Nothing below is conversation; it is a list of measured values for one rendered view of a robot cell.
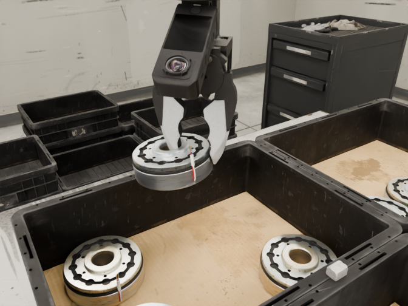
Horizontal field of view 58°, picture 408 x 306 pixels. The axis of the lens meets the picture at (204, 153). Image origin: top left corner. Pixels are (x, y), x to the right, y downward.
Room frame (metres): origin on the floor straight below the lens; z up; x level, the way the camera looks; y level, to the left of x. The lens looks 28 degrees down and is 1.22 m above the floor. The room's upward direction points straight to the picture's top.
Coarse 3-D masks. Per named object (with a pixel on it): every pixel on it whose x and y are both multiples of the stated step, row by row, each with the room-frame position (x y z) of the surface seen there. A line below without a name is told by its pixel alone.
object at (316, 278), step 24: (240, 144) 0.58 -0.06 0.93; (288, 168) 0.50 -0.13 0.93; (72, 192) 0.43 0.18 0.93; (96, 192) 0.43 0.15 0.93; (336, 192) 0.43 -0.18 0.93; (24, 216) 0.38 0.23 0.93; (384, 216) 0.38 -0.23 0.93; (24, 240) 0.35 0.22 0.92; (384, 240) 0.33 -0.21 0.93; (24, 264) 0.29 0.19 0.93; (48, 288) 0.26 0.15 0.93; (288, 288) 0.26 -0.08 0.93; (312, 288) 0.26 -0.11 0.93
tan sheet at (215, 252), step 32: (192, 224) 0.48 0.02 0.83; (224, 224) 0.48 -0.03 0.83; (256, 224) 0.48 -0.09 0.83; (288, 224) 0.48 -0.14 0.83; (160, 256) 0.41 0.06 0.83; (192, 256) 0.41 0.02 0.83; (224, 256) 0.41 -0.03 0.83; (256, 256) 0.41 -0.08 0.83; (64, 288) 0.35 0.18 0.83; (160, 288) 0.35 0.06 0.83; (192, 288) 0.35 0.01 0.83; (224, 288) 0.35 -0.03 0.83; (256, 288) 0.35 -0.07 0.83
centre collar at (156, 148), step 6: (156, 144) 0.44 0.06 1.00; (162, 144) 0.44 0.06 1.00; (186, 144) 0.43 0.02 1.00; (156, 150) 0.42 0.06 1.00; (162, 150) 0.42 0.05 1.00; (174, 150) 0.41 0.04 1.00; (180, 150) 0.41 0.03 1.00; (186, 150) 0.42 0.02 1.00; (162, 156) 0.41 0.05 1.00; (168, 156) 0.41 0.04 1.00
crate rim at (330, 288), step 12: (396, 240) 0.33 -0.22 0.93; (384, 252) 0.31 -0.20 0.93; (396, 252) 0.31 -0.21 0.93; (360, 264) 0.29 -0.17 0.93; (372, 264) 0.29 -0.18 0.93; (348, 276) 0.28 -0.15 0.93; (360, 276) 0.28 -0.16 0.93; (324, 288) 0.26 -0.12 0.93; (336, 288) 0.26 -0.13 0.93; (300, 300) 0.25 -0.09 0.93; (312, 300) 0.25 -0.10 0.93; (324, 300) 0.25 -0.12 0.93
